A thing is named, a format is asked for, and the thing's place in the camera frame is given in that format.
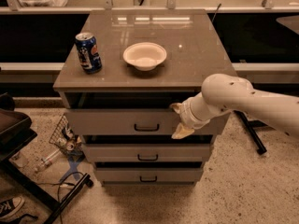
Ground grey bottom drawer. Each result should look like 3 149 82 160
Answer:
94 168 203 184

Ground blue pepsi can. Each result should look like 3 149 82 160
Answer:
75 32 102 74

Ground black floor cable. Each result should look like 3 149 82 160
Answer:
36 171 86 224

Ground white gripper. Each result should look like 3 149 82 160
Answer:
170 100 204 139

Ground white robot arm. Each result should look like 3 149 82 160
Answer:
171 74 299 139

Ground clear plastic bottle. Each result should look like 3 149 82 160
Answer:
35 149 62 173

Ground black stand base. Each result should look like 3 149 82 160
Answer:
235 111 267 155

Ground white paper bowl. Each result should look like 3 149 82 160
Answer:
122 42 167 71

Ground grey middle drawer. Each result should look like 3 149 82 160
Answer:
82 144 211 162

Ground grey drawer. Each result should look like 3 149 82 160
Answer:
64 106 231 136
94 168 203 184
82 144 211 162

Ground grey drawer cabinet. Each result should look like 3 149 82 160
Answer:
54 9 235 185

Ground grey top drawer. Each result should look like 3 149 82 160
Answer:
64 106 231 136

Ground black sneaker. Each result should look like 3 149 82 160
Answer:
0 196 24 220

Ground wire mesh basket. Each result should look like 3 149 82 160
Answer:
50 115 83 156

